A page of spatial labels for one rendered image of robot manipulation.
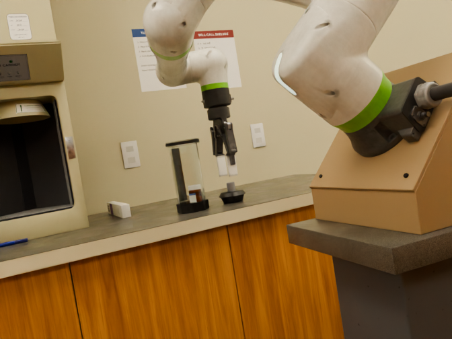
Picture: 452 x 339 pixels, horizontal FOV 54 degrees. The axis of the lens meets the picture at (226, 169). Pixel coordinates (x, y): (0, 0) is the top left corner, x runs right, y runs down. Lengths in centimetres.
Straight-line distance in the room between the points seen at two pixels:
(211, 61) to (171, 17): 45
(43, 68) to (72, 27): 58
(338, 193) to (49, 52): 94
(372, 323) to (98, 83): 147
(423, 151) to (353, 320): 37
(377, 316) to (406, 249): 21
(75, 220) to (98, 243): 30
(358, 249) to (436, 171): 17
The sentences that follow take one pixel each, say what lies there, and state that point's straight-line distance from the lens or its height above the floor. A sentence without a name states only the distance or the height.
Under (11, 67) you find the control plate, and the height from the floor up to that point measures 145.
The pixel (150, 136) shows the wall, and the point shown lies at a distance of 197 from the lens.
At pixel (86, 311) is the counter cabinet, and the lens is 125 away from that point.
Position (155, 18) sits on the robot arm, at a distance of 103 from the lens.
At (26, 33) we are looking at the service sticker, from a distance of 154.
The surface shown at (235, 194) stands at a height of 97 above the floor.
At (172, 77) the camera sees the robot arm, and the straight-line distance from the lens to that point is 140.
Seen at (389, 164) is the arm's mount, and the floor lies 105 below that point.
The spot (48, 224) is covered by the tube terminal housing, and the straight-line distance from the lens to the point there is 148.
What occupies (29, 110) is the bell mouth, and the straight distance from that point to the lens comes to 151.
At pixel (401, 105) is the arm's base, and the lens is 77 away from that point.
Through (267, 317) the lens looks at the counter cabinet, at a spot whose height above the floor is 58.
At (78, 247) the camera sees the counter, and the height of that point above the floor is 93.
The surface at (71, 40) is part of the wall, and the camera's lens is 199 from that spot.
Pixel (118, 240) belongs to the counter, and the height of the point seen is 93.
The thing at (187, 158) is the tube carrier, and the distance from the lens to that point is 136.
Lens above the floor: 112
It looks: 3 degrees down
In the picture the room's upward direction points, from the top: 9 degrees counter-clockwise
